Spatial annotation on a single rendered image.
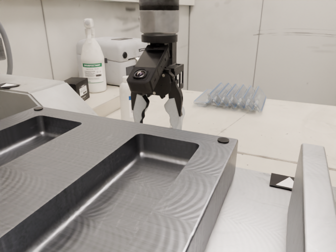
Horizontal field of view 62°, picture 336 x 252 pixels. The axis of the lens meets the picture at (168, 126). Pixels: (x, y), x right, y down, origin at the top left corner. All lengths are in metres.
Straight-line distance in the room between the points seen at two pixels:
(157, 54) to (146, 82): 0.08
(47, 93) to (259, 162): 0.50
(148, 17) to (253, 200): 0.43
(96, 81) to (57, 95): 0.74
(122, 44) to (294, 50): 1.68
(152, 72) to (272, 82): 2.10
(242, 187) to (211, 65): 2.43
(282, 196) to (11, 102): 0.25
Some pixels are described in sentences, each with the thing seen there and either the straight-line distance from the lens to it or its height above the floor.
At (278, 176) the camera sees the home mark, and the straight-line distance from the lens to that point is 0.19.
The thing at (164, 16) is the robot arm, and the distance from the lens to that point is 0.53.
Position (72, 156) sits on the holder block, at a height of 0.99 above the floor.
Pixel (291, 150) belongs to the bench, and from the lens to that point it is 0.76.
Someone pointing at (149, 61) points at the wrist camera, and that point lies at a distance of 0.51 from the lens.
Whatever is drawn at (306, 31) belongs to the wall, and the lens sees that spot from 2.48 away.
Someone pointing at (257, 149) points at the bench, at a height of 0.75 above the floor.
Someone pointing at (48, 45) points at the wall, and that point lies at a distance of 1.19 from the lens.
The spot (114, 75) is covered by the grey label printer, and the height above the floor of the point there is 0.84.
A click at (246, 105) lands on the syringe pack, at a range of 0.96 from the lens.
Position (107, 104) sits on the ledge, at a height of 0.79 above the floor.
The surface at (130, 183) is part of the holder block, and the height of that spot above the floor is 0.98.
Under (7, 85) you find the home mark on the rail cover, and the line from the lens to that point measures 0.31.
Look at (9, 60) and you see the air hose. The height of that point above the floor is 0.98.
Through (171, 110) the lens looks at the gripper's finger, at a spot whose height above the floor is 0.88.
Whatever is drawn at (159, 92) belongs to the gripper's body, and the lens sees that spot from 0.56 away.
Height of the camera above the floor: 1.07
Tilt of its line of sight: 22 degrees down
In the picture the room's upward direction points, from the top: straight up
